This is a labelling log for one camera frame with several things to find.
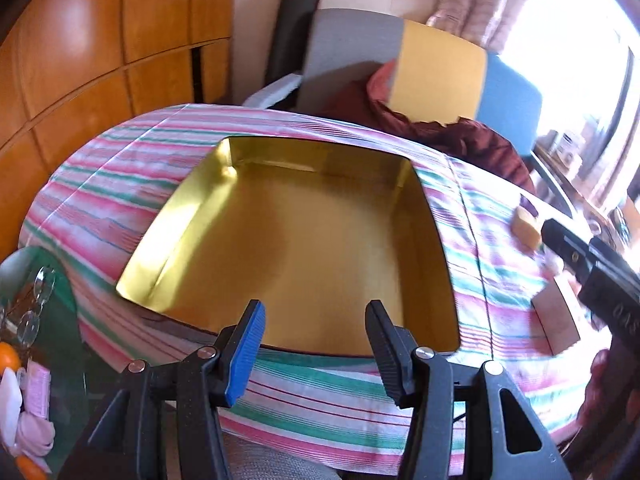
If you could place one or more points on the wooden wardrobe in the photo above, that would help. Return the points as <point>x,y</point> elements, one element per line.
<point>71,69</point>

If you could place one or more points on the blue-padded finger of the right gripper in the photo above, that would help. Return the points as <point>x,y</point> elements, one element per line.
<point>568,246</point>

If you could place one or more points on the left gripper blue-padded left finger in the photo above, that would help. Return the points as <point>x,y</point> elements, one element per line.
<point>211,378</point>

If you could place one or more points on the green glass side table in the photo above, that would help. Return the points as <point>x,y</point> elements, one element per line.
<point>58,345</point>

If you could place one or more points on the dark red jacket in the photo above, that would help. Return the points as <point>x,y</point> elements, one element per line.
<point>361,102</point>

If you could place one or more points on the grey yellow blue armchair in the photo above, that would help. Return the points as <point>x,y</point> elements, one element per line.
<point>435,76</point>

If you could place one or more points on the gold square tin tray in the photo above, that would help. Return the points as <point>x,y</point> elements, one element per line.
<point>314,230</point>

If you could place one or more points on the pink white items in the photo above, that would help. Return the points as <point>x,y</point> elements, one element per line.
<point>26,426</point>

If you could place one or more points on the cream box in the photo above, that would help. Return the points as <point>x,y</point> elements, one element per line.
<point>559,313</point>

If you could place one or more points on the yellow sponge block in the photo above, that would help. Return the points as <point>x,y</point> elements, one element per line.
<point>526,228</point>

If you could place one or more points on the shelf with clutter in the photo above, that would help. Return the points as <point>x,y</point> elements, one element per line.
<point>599,174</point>

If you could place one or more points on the black rolled mat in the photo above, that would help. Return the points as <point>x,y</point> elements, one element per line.
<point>289,38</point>

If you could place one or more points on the striped pink green tablecloth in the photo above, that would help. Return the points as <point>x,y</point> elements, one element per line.
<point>104,194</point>

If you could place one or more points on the orange fruit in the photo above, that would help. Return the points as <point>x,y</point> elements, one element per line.
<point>9,358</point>

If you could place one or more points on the glasses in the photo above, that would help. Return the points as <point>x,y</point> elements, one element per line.
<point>42,290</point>

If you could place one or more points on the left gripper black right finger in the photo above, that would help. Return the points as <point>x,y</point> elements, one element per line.
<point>417,378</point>

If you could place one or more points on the purple origami paper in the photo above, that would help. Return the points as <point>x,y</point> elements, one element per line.
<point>526,204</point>

